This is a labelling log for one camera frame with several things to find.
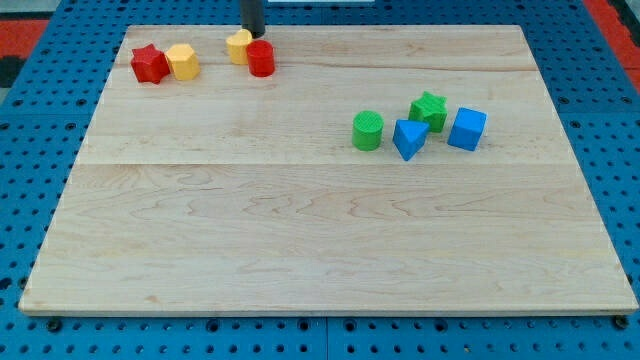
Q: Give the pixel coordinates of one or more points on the blue triangle block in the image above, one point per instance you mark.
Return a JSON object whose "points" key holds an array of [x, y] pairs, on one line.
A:
{"points": [[409, 137]]}

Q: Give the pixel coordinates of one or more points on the green star block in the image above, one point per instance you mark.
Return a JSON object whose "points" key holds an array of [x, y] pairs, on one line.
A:
{"points": [[431, 109]]}

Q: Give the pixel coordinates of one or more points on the red star block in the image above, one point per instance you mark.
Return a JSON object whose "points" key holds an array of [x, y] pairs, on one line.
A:
{"points": [[149, 64]]}

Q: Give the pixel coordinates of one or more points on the green cylinder block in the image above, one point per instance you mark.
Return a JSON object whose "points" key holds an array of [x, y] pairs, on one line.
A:
{"points": [[367, 128]]}

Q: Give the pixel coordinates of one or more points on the light wooden board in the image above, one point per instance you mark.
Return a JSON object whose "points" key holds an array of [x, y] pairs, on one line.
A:
{"points": [[231, 195]]}

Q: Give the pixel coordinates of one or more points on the red cylinder block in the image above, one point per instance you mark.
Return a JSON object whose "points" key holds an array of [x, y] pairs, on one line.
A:
{"points": [[261, 60]]}

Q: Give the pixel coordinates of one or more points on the blue cube block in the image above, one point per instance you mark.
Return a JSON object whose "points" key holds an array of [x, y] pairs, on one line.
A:
{"points": [[467, 129]]}

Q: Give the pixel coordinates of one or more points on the yellow heart block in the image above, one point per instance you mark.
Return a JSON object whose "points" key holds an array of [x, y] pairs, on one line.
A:
{"points": [[237, 46]]}

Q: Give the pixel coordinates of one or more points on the yellow hexagon block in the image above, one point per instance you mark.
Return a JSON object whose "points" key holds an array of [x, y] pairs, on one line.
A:
{"points": [[183, 62]]}

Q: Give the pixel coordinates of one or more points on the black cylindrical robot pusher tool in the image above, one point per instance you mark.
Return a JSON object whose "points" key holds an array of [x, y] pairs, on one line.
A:
{"points": [[252, 17]]}

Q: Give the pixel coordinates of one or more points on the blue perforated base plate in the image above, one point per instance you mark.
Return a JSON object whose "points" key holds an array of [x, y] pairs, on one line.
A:
{"points": [[45, 114]]}

